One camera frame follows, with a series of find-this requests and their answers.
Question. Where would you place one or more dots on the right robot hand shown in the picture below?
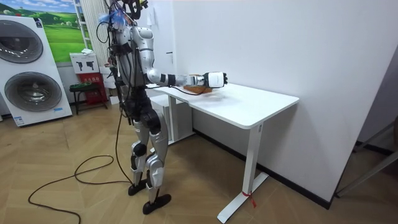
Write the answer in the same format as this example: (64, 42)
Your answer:
(216, 79)

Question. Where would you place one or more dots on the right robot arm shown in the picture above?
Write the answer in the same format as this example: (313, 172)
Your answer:
(146, 46)

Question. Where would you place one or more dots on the brown wooden tray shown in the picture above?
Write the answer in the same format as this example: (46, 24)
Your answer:
(195, 90)

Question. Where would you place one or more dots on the white desk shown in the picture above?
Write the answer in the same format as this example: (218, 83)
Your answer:
(242, 105)

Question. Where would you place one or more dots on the white drawer cabinet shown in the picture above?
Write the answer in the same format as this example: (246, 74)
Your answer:
(183, 121)

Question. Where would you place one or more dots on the robot body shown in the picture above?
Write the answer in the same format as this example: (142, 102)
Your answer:
(136, 67)

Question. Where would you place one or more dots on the robot legs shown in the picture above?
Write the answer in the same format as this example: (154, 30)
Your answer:
(157, 146)

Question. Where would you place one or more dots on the red box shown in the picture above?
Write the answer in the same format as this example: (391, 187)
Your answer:
(93, 93)

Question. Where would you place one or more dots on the black stool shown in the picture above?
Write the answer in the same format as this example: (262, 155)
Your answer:
(84, 88)

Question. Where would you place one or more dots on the white printed cardboard box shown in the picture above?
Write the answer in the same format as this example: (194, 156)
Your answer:
(84, 63)

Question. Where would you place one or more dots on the white pleated curtain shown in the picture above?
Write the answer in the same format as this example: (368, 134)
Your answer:
(93, 18)

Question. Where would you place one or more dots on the white washing machine tower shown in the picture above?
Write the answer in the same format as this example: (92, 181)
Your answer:
(31, 90)

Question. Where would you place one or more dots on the green landscape wall poster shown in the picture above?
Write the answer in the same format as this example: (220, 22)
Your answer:
(62, 34)

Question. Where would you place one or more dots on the grey metal frame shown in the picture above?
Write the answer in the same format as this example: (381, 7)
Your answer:
(367, 175)

